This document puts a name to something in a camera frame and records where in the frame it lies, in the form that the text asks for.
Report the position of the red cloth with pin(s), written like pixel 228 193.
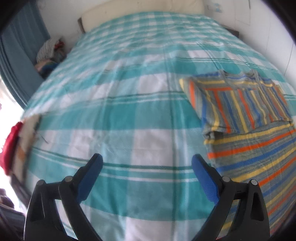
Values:
pixel 9 148

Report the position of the pile of clothes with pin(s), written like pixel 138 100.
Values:
pixel 49 53

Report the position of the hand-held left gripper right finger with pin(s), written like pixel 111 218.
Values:
pixel 205 178

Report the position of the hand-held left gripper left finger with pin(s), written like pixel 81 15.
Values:
pixel 89 180

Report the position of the blue printed wall sticker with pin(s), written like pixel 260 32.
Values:
pixel 217 7

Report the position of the dark nightstand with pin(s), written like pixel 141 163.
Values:
pixel 232 30

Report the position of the striped knit sweater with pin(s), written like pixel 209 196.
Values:
pixel 242 111

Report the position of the blue curtain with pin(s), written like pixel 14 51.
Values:
pixel 16 58

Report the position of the cream headboard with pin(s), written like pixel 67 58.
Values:
pixel 138 11

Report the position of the white wall sheet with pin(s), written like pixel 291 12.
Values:
pixel 242 11

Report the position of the teal plaid bed blanket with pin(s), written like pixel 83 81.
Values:
pixel 127 104

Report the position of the beige patterned cloth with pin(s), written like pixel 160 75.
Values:
pixel 27 132

